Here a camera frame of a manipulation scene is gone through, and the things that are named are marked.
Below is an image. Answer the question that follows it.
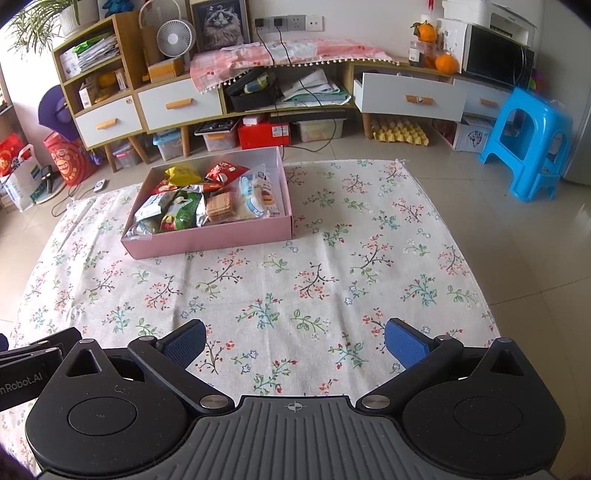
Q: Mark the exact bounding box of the stack of documents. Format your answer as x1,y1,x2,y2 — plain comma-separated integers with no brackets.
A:
71,36,122,73

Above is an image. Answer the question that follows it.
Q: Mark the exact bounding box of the pile of papers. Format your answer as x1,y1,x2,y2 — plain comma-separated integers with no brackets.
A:
281,68,352,105

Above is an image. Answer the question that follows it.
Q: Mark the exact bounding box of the small white desk fan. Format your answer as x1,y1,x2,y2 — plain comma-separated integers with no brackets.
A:
156,19,195,59

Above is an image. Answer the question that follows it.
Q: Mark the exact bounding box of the silver snack packet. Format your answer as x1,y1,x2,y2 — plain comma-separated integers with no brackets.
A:
124,219,163,239

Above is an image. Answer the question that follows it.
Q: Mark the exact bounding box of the yellow egg tray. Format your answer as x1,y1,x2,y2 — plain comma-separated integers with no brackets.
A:
372,117,431,147

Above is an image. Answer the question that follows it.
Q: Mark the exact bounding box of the orange cardboard box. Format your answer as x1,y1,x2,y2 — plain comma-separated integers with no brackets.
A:
148,56,186,85

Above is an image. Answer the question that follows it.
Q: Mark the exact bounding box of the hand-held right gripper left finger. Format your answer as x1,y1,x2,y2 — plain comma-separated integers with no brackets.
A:
60,320,233,413

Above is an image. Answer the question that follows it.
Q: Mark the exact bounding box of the purple object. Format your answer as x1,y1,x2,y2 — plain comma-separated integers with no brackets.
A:
38,85,78,140

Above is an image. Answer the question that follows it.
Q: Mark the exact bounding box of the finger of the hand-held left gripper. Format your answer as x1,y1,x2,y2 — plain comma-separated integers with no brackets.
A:
0,329,83,360

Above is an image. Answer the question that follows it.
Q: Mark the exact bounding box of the black storage tray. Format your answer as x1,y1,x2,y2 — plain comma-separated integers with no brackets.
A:
224,67,283,112

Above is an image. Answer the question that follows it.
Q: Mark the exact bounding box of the blue plastic stool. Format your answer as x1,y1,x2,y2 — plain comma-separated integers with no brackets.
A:
478,87,574,202

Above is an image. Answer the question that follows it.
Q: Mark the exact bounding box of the clear plastic bin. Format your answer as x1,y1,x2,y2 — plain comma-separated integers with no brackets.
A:
111,141,142,170
293,117,348,144
194,118,242,152
152,130,186,163

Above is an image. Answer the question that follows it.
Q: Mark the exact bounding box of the wall socket strip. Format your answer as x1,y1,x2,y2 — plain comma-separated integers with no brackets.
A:
254,15,325,33

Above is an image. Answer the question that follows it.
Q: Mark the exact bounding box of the clear biscuit packet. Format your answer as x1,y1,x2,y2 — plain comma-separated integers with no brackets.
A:
204,191,235,223

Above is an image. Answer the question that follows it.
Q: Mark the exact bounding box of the yellow snack packet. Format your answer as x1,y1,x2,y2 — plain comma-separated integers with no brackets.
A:
165,166,205,188

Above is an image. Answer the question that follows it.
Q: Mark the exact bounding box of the potted green plant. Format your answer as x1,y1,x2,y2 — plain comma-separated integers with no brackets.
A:
8,0,101,52

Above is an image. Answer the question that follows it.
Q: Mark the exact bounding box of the pink cardboard box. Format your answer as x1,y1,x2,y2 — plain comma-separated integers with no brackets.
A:
121,147,294,260

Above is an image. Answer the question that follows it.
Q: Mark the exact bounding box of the red box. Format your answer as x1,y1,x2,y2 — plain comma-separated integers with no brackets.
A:
238,120,293,150

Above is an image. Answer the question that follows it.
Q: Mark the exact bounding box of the white round floor base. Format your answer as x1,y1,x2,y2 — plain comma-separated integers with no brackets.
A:
34,167,66,207

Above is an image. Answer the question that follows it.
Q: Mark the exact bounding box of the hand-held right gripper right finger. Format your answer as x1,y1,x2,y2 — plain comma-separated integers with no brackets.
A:
356,318,529,411

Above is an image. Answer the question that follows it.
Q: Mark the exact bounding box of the large red snack packet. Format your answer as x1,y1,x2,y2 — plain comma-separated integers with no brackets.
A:
205,161,251,186

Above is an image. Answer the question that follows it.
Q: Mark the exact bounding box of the red gift bag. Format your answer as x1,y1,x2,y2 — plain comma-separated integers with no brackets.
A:
0,134,34,177

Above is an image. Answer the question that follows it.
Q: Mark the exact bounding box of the white printer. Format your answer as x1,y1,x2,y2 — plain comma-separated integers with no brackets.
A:
441,0,539,48

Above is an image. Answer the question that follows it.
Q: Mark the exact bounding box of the pink patterned cloth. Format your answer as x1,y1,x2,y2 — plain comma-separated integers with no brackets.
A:
190,39,394,96

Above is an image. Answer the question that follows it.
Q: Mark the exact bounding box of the green snack packet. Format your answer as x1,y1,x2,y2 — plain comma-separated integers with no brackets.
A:
161,191,205,232

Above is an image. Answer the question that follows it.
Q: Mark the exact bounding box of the red round bag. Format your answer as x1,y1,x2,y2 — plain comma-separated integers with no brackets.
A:
44,131,99,186

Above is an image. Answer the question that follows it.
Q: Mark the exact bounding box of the floral blanket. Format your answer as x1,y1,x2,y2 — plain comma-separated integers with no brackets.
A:
0,158,502,480

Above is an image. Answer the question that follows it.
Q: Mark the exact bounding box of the white drawer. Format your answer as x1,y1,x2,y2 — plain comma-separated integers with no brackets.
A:
74,97,144,150
137,78,225,136
452,78,514,119
353,71,469,123

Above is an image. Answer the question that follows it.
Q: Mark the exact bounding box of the white patterned box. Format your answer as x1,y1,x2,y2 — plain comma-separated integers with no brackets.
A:
455,117,496,152

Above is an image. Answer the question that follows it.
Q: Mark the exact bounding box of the white chocolate roll packet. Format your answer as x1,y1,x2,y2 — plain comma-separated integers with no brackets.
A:
249,167,284,219

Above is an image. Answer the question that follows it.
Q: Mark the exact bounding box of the wooden shelf cabinet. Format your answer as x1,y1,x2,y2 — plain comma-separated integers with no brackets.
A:
52,13,228,165

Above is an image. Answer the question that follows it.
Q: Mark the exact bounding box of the white shopping bag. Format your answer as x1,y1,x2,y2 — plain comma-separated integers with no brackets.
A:
0,157,50,214

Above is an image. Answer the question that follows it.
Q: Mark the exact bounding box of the framed cat picture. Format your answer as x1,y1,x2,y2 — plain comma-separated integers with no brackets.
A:
190,0,251,53

